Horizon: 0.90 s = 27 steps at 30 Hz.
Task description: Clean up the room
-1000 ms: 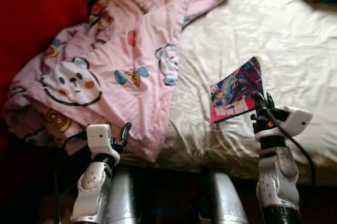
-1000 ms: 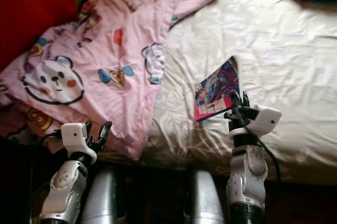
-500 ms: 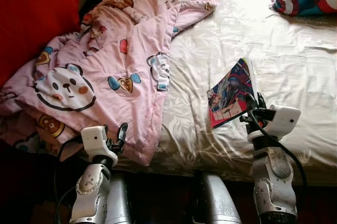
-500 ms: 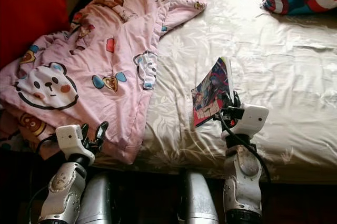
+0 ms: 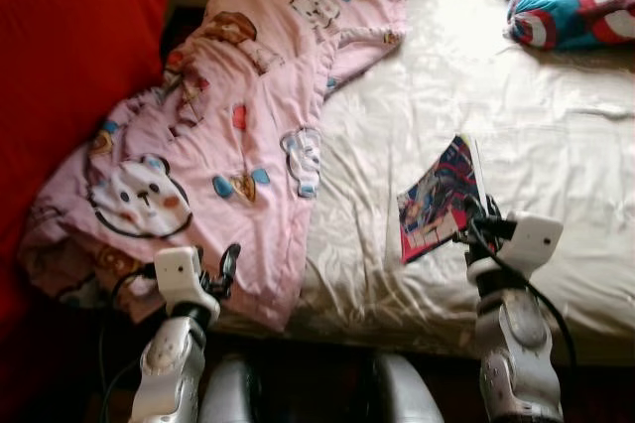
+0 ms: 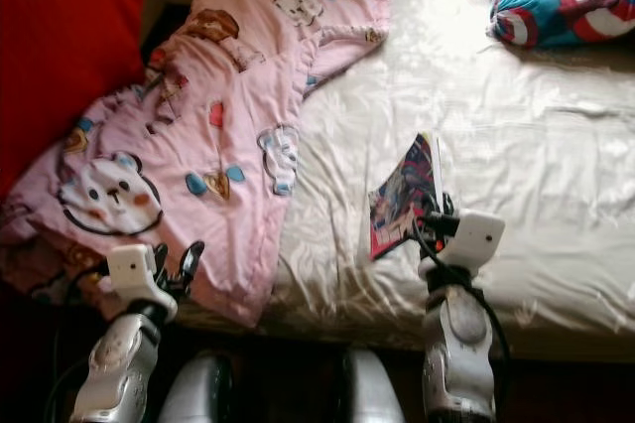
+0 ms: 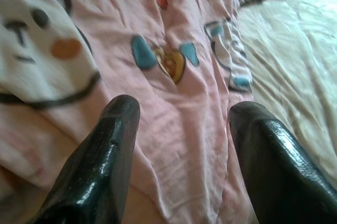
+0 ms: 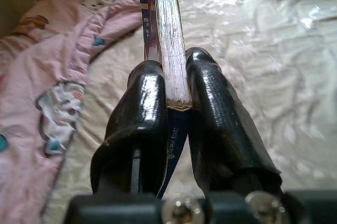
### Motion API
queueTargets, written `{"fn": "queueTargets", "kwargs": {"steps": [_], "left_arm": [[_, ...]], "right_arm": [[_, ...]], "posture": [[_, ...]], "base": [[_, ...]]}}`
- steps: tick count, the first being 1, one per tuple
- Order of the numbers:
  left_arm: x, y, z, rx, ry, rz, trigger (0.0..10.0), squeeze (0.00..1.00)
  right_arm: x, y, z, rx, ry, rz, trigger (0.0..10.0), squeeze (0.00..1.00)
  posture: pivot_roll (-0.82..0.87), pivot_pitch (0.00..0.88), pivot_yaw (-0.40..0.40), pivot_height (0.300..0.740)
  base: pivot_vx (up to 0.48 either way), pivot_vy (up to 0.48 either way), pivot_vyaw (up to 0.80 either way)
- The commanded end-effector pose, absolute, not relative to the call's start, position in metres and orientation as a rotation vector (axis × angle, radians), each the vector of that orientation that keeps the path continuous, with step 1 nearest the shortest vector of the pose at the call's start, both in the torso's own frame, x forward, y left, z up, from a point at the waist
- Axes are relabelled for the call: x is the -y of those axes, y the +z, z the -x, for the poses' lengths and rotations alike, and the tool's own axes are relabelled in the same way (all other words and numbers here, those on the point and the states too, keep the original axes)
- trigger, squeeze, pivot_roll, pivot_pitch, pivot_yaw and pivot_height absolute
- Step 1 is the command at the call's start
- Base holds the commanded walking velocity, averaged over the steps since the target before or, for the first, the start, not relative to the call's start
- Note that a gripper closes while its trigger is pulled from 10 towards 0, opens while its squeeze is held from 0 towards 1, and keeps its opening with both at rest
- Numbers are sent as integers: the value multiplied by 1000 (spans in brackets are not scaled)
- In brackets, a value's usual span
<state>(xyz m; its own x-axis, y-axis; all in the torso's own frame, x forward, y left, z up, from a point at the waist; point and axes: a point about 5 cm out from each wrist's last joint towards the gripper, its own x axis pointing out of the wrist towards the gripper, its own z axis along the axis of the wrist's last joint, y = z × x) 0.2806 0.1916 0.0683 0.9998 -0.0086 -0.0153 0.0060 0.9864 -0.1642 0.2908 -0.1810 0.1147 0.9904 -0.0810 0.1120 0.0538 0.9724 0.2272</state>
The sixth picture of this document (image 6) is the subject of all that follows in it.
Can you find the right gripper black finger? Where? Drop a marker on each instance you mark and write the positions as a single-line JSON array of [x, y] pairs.
[[432, 212]]

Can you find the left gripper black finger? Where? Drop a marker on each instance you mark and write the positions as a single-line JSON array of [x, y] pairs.
[[192, 259]]

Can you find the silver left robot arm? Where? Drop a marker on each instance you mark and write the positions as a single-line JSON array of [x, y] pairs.
[[114, 368]]

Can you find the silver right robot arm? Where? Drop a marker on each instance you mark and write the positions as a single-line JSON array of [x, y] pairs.
[[456, 344]]

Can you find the grey left robot leg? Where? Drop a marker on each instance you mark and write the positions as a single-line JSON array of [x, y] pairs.
[[198, 393]]

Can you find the grey robot leg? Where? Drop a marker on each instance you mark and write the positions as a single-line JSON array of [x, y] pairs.
[[198, 393], [372, 393]]

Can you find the pink cartoon print blanket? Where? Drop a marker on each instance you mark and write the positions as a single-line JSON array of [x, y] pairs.
[[208, 115]]

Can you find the grey right robot leg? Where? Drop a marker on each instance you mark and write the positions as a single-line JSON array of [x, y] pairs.
[[372, 393]]

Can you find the blue red striped bolster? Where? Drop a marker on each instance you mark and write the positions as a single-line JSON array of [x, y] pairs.
[[556, 6]]

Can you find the large red fabric cushion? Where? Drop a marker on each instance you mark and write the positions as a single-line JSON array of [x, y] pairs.
[[60, 46]]

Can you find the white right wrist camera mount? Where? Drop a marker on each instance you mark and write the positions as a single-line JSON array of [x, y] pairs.
[[476, 236]]

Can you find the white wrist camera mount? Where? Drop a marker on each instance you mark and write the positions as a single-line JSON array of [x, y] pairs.
[[476, 236], [131, 269]]

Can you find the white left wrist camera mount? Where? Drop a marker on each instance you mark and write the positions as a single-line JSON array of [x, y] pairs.
[[131, 269]]

